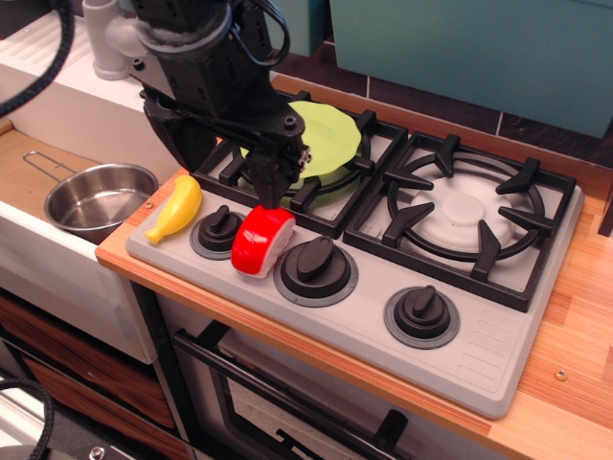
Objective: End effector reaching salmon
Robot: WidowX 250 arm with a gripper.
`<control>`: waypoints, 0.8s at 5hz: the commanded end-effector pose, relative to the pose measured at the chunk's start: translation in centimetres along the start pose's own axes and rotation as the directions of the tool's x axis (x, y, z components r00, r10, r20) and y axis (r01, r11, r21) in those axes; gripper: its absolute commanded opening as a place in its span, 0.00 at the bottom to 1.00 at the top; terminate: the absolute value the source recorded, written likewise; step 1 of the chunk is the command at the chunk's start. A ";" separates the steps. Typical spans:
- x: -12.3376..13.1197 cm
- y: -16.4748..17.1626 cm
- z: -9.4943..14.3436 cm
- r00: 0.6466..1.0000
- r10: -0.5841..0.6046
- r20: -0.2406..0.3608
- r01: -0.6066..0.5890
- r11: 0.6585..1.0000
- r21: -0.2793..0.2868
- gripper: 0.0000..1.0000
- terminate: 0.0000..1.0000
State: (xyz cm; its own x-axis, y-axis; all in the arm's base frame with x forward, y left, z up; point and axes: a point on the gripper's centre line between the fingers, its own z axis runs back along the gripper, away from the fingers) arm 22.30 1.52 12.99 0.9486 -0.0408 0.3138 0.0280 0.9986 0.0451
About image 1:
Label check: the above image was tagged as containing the toy oven door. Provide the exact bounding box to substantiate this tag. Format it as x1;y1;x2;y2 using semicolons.
158;296;501;459

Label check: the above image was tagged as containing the black oven door handle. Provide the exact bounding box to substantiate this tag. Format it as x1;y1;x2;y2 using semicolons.
172;319;485;460

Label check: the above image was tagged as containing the left black stove knob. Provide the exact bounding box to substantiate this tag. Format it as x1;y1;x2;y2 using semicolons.
190;205;245;261

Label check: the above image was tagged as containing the black burner grate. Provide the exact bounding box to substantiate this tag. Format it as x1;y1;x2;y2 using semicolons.
193;91;408;239
344;133;584;312

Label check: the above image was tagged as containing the left black burner grate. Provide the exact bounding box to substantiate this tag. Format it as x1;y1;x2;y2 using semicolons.
193;91;408;239

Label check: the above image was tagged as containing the teal storage box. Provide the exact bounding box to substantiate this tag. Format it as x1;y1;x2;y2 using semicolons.
330;0;612;138

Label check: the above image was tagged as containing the black braided cable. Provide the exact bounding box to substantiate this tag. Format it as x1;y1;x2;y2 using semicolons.
0;0;77;118
0;377;56;460

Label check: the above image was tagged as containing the red white toy salmon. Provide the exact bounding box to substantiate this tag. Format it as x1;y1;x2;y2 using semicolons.
231;205;296;279

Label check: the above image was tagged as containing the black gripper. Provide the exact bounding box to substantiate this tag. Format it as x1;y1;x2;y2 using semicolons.
139;54;308;209

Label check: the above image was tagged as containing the light green plate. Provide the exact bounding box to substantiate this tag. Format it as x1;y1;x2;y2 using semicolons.
239;100;362;188

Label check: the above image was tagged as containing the white toy sink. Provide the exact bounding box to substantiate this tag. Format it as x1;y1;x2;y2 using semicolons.
1;19;177;364

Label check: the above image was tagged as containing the right black burner grate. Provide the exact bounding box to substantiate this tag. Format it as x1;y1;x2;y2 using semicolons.
344;133;584;312

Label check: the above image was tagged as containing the black stove knob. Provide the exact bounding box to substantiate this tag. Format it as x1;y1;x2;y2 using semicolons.
190;205;245;261
383;285;460;350
273;236;359;308

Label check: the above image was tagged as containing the small steel pot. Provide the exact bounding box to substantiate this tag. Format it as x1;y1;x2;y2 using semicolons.
23;150;159;244

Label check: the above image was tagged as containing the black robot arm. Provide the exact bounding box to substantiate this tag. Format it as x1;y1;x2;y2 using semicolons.
132;1;310;209

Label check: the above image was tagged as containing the black braided cable lower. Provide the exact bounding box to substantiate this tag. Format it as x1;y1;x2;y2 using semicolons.
0;377;56;460

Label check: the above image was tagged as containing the yellow toy banana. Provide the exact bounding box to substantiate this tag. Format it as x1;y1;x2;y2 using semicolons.
145;174;202;244

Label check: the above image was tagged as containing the grey toy stove top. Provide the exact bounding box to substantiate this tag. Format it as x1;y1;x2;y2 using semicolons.
125;90;586;421

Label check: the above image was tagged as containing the middle black stove knob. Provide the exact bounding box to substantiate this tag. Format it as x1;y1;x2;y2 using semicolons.
273;236;359;308

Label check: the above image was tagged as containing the right black stove knob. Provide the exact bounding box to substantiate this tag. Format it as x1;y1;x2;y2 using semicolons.
383;285;460;350

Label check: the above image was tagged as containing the grey toy faucet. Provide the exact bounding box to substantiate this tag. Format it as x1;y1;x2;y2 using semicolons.
81;0;147;81

